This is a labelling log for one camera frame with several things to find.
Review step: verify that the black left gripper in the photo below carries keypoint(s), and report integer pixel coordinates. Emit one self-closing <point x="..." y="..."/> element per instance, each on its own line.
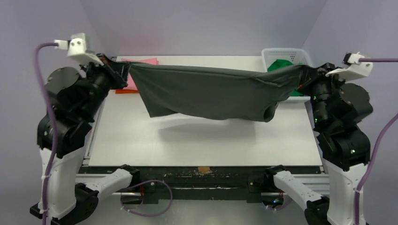
<point x="117" y="71"/>

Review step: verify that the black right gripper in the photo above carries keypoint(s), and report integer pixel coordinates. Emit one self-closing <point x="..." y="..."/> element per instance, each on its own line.
<point x="315" y="76"/>

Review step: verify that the dark grey t shirt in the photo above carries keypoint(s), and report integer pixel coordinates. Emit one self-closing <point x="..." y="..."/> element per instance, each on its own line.
<point x="213" y="93"/>

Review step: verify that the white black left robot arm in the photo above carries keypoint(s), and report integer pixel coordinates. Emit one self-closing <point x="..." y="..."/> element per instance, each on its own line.
<point x="61" y="136"/>

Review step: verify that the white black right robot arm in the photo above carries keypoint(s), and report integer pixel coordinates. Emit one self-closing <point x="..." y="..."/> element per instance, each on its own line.
<point x="338" y="107"/>

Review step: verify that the folded orange t shirt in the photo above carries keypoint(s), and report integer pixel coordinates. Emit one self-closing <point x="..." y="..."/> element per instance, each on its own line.
<point x="123" y="91"/>

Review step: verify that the white perforated laundry basket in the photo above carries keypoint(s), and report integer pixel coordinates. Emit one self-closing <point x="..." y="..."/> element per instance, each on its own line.
<point x="293" y="55"/>

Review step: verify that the green t shirt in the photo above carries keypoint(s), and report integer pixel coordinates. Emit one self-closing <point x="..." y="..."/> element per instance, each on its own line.
<point x="280" y="63"/>

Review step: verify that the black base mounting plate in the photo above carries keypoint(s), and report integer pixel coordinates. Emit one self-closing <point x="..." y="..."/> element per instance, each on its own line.
<point x="229" y="183"/>

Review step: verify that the brown tape piece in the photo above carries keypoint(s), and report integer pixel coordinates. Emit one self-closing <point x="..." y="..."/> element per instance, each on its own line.
<point x="204" y="169"/>

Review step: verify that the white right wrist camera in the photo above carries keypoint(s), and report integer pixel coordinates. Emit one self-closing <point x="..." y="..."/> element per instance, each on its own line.
<point x="355" y="68"/>

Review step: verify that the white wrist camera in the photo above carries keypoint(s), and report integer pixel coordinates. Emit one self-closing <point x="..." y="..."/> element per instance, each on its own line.
<point x="79" y="49"/>
<point x="355" y="68"/>

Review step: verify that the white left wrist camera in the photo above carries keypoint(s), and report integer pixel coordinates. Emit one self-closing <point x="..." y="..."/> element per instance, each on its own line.
<point x="79" y="49"/>

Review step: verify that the aluminium frame rail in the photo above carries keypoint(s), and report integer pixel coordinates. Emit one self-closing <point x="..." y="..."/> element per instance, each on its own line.
<point x="317" y="183"/>

